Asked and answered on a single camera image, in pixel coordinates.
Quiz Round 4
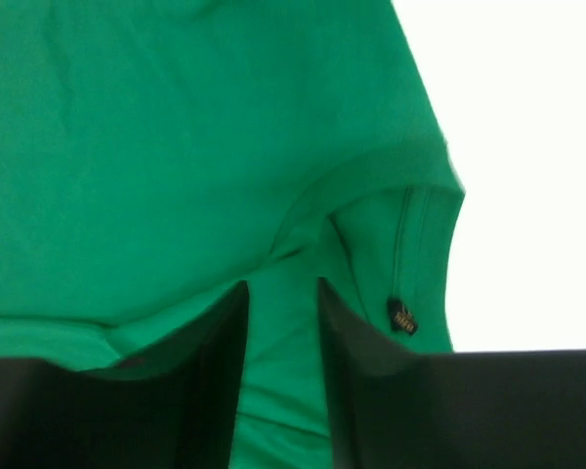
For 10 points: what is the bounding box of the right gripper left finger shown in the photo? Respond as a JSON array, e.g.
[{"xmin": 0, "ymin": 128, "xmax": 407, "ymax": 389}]
[{"xmin": 0, "ymin": 282, "xmax": 250, "ymax": 468}]

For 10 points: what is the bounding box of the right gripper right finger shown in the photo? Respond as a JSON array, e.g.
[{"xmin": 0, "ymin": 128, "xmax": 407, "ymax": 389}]
[{"xmin": 317, "ymin": 279, "xmax": 586, "ymax": 468}]

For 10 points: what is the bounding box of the green t-shirt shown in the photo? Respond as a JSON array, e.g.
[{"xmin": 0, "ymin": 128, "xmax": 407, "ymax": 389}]
[{"xmin": 0, "ymin": 1, "xmax": 464, "ymax": 468}]

